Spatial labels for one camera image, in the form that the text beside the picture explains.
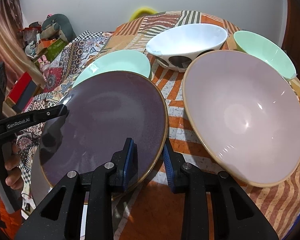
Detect striped patchwork blanket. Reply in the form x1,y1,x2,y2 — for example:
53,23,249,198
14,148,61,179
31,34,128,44
84,10,300,240

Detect mint green plate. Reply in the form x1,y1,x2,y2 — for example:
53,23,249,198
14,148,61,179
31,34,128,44
72,50,151,87

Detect yellow foam hoop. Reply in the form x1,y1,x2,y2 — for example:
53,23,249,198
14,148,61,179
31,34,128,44
129,7,158,22

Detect white bowl black dots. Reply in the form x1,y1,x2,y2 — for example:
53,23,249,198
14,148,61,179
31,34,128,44
146,23,228,73

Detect striped curtain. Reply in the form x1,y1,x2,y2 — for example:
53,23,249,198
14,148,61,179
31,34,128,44
0,0,45,88

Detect green box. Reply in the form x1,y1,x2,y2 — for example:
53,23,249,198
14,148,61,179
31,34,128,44
36,38,68,62

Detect red box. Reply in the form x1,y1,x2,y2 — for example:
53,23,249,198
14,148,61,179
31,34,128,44
5,72,32,107

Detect patterned mosaic quilt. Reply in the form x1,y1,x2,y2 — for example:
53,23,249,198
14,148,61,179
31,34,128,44
17,31,113,206

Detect pink bunny toy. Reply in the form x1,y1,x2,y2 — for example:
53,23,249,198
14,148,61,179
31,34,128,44
38,55,51,75

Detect pink large bowl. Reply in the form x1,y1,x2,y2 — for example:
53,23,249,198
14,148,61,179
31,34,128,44
183,50,300,187

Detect grey plush toy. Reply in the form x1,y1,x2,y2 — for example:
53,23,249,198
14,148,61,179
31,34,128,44
40,14,76,43

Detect mint green bowl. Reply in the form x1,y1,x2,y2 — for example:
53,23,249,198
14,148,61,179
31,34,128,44
233,30,297,81

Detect left hand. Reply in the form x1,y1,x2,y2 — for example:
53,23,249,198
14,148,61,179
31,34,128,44
5,141,24,190

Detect dark purple plate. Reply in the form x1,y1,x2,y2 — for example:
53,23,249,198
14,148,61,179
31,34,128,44
38,71,168,186

